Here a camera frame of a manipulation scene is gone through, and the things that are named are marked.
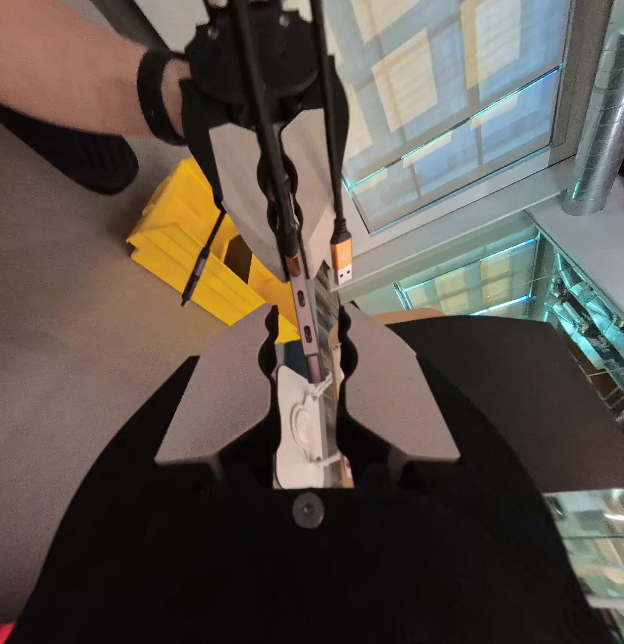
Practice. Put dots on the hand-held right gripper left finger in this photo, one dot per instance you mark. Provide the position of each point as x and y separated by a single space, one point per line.
221 397

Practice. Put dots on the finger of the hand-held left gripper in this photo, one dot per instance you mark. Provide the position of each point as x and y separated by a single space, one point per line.
236 176
314 166

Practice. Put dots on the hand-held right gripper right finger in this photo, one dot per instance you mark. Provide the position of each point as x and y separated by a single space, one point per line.
397 402

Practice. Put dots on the yellow plastic bin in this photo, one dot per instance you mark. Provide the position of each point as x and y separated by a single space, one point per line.
181 221

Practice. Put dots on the slim grey usb hub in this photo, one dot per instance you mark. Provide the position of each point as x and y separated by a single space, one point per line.
304 312

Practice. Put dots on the person's left forearm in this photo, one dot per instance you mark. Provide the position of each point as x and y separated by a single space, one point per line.
55 65

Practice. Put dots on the dark teal panel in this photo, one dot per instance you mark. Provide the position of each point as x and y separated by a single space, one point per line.
290 354

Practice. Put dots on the black bin divider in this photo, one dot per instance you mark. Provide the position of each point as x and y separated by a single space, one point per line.
239 259

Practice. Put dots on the black felt desk divider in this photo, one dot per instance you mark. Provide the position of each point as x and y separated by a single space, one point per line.
493 392

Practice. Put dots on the black wristband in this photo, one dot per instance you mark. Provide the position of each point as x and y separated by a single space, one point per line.
150 100

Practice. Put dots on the large window with blinds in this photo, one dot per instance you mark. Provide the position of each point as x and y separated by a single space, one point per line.
442 100

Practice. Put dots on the narrow window with blinds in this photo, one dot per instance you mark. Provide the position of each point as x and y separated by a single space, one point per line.
468 276

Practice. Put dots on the black mesh pad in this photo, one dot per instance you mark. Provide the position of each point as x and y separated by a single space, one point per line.
90 166

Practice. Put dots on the silver spiral duct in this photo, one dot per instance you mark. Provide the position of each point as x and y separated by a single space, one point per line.
604 126

